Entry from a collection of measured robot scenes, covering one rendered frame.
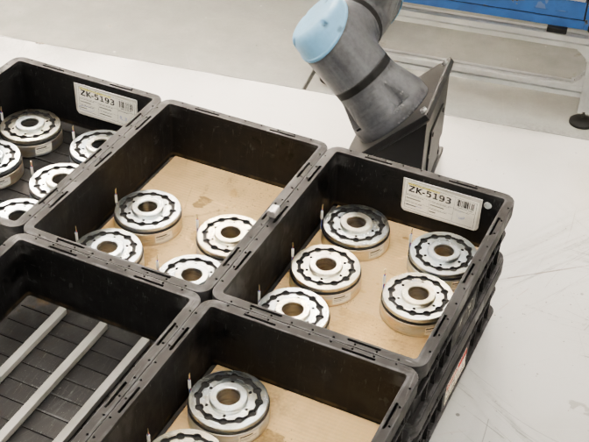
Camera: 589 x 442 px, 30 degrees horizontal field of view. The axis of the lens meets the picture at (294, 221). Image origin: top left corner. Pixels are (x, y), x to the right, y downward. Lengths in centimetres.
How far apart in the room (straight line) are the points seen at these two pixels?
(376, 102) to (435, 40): 212
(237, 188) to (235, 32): 225
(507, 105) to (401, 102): 178
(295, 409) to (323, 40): 71
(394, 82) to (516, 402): 60
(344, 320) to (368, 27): 60
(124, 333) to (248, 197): 36
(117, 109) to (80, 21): 224
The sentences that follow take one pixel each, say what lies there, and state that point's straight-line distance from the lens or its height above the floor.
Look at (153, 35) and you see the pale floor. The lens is 400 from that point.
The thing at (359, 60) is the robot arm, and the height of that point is 96.
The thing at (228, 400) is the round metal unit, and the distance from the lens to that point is 142.
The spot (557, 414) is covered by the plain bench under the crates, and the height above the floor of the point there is 70.
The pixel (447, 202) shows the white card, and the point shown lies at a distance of 167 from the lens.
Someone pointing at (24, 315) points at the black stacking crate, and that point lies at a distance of 159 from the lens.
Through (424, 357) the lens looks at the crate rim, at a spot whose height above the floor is 93.
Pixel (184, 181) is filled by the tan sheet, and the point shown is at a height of 83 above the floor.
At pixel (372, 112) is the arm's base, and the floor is 87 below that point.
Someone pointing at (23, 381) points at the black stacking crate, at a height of 83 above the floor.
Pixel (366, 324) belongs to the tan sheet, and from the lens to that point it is 155.
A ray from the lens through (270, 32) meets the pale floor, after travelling 401.
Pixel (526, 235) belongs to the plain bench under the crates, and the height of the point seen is 70.
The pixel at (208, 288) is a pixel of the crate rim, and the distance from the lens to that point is 145.
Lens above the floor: 188
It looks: 38 degrees down
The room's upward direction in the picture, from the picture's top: 2 degrees clockwise
